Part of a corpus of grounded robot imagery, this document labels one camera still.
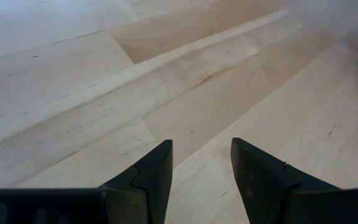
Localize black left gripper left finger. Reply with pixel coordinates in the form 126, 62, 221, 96
99, 139, 174, 224

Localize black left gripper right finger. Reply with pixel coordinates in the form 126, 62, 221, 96
230, 138, 341, 224

